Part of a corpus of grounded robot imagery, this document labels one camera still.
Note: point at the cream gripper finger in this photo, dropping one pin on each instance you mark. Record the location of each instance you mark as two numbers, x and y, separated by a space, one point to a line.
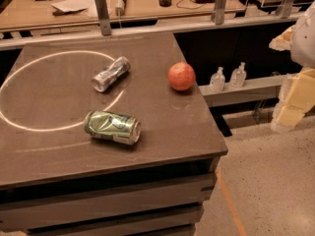
296 98
283 41

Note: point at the green soda can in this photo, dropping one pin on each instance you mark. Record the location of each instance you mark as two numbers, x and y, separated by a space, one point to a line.
114 127

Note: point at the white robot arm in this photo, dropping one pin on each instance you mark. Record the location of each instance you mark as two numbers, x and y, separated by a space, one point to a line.
302 50

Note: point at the silver blue can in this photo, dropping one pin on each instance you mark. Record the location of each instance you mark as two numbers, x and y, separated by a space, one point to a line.
103 80

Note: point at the clear bottle right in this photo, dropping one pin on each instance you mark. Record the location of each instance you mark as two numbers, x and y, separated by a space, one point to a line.
238 76

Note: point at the clear bottle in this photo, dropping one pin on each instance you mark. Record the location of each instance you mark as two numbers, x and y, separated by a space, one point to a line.
238 76
217 80

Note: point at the clear bottle left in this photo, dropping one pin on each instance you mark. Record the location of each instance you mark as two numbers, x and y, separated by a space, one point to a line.
217 80

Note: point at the red apple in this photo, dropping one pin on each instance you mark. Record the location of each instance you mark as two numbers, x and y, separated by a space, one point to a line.
181 76

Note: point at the silver cylindrical tool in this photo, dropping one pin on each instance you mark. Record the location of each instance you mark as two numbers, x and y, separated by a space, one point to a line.
120 7

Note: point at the dark wooden table cabinet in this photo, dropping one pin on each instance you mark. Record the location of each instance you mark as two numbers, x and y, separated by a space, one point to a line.
57 180

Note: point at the white paper sheet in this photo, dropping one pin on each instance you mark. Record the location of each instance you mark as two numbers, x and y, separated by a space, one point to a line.
77 5

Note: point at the wooden workbench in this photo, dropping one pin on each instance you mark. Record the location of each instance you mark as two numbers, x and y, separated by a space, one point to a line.
34 15

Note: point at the grey metal bracket right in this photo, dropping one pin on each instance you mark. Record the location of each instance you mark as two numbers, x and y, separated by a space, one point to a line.
284 9

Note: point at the grey metal bracket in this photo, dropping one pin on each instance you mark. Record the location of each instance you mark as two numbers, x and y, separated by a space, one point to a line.
284 9
221 2
103 17

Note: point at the grey metal bracket middle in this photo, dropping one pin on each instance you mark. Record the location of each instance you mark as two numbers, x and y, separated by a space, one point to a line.
221 2

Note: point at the grey metal bracket left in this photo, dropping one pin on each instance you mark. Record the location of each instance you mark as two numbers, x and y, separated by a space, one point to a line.
103 17

